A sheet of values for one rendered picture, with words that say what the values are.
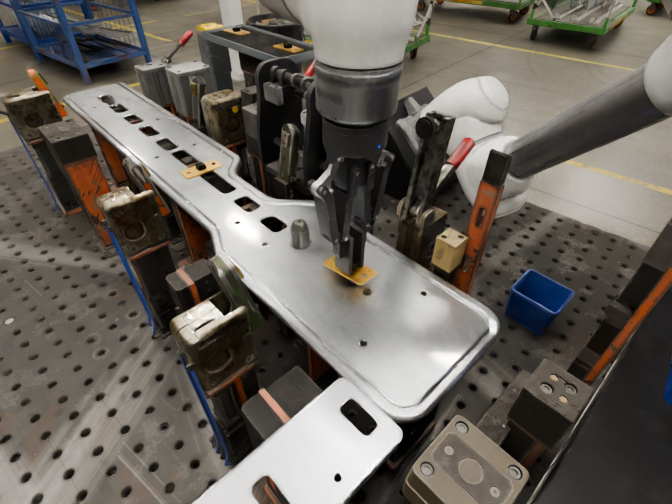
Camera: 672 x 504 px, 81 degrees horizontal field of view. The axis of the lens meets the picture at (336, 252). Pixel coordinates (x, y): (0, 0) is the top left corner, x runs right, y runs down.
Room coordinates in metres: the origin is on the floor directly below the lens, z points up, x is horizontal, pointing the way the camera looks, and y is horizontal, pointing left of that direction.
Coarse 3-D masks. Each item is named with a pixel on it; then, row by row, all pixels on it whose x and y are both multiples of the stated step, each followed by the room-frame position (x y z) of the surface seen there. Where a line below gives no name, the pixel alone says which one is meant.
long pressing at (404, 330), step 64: (128, 128) 0.97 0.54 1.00; (192, 128) 0.97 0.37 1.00; (192, 192) 0.67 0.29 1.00; (256, 192) 0.67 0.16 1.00; (256, 256) 0.48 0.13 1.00; (320, 256) 0.48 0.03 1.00; (384, 256) 0.48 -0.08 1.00; (320, 320) 0.35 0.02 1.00; (384, 320) 0.35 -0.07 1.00; (448, 320) 0.35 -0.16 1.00; (384, 384) 0.25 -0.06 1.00; (448, 384) 0.25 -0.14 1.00
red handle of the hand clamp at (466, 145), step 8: (464, 144) 0.59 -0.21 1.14; (472, 144) 0.59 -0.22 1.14; (456, 152) 0.58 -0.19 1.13; (464, 152) 0.58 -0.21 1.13; (448, 160) 0.57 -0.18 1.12; (456, 160) 0.57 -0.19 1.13; (448, 168) 0.56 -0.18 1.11; (456, 168) 0.56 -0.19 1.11; (440, 176) 0.55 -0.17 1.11; (448, 176) 0.56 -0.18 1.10; (440, 184) 0.54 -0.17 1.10; (416, 208) 0.52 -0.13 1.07; (416, 216) 0.51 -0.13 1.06
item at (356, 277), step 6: (330, 258) 0.46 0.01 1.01; (324, 264) 0.45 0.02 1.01; (330, 264) 0.44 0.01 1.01; (354, 264) 0.43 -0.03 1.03; (336, 270) 0.43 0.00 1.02; (354, 270) 0.43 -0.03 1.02; (360, 270) 0.42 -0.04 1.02; (366, 270) 0.42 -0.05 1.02; (372, 270) 0.42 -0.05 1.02; (348, 276) 0.41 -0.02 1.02; (354, 276) 0.41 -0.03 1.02; (360, 276) 0.41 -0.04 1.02; (366, 276) 0.41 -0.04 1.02; (372, 276) 0.41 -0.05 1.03; (354, 282) 0.40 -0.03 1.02; (360, 282) 0.40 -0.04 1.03
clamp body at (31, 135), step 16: (0, 96) 1.04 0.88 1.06; (16, 96) 1.05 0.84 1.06; (32, 96) 1.05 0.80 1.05; (48, 96) 1.07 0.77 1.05; (16, 112) 1.01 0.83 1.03; (32, 112) 1.04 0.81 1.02; (48, 112) 1.06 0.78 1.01; (16, 128) 1.05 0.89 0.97; (32, 128) 1.03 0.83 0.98; (32, 144) 1.01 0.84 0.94; (32, 160) 1.04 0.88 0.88; (48, 160) 1.04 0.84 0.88; (48, 176) 1.03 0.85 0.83; (64, 176) 1.04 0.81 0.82; (64, 192) 1.02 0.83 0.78; (64, 208) 1.01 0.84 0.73; (80, 208) 1.03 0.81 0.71
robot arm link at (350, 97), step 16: (320, 64) 0.41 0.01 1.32; (400, 64) 0.41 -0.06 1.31; (320, 80) 0.41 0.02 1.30; (336, 80) 0.39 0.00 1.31; (352, 80) 0.38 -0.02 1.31; (368, 80) 0.38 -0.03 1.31; (384, 80) 0.39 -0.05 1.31; (320, 96) 0.41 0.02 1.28; (336, 96) 0.39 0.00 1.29; (352, 96) 0.39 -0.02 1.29; (368, 96) 0.39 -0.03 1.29; (384, 96) 0.39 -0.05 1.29; (320, 112) 0.41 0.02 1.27; (336, 112) 0.39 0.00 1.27; (352, 112) 0.39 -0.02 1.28; (368, 112) 0.39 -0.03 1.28; (384, 112) 0.39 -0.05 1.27
